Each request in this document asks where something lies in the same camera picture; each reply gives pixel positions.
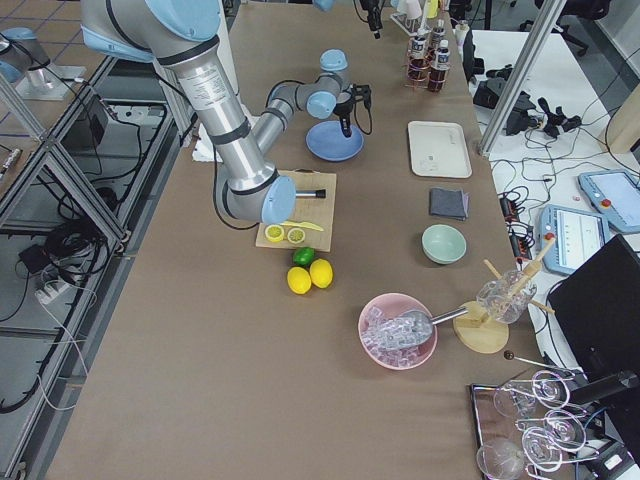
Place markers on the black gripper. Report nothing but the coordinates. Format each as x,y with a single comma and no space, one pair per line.
372,18
343,108

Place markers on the blue plate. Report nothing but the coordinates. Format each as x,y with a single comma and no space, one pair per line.
326,141

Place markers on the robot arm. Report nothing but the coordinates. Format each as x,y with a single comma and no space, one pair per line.
326,5
185,37

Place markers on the tea bottle one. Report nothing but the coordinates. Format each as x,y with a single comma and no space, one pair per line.
417,64

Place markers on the tea bottle three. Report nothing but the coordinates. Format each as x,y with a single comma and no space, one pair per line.
438,32

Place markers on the steel muddler black cap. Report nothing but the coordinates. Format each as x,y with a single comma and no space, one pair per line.
312,194

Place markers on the tea bottle two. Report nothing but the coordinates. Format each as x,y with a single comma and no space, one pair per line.
439,67

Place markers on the wooden cutting board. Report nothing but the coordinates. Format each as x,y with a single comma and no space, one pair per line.
319,211

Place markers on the cream rabbit tray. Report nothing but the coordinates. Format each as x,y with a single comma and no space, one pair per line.
438,149

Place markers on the yellow plastic knife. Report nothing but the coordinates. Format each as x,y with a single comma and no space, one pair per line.
303,225

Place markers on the lemon half back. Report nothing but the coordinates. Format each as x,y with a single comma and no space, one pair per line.
296,235

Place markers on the lemon half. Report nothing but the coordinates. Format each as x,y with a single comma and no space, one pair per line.
274,233
296,235

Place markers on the lemon half front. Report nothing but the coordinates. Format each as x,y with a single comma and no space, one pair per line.
274,233

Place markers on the grey folded cloth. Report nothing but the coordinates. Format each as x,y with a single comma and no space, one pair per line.
449,203

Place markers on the green lime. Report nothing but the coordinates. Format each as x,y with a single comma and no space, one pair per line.
303,256

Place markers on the yellow lemon near bowl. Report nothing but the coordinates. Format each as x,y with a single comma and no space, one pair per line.
321,273

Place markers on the mint green bowl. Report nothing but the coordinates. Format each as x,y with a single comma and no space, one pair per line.
443,244

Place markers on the yellow lemon far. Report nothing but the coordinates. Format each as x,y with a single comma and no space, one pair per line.
298,280

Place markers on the black device on side table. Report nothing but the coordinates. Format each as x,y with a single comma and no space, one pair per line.
524,115

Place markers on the pink bowl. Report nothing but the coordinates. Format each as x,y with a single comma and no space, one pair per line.
389,305

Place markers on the metal ice scoop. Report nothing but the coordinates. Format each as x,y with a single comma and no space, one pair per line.
413,328

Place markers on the clear glass mug on stand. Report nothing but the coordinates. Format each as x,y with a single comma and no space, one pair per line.
496,299

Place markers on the pile of clear ice cubes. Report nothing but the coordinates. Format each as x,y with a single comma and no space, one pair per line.
401,358

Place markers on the wooden cup stand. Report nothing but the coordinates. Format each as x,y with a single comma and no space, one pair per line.
481,333

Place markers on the teach pendant near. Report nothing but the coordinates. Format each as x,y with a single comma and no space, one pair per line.
578,236

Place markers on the teach pendant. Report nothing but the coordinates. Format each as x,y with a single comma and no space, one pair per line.
615,195
578,236

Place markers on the teach pendant far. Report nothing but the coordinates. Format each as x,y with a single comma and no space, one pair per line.
615,195

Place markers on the black laptop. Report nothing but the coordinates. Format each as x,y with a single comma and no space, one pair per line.
597,309

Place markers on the white power strip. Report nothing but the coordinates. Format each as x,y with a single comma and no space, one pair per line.
51,290

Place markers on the wine glass rack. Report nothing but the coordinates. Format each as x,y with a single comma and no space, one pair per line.
567,431

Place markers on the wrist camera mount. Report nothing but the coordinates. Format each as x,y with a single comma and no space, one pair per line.
361,93

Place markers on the copper wire bottle rack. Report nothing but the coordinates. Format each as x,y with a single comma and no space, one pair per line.
430,54

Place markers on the aluminium frame post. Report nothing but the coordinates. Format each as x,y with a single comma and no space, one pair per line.
543,24

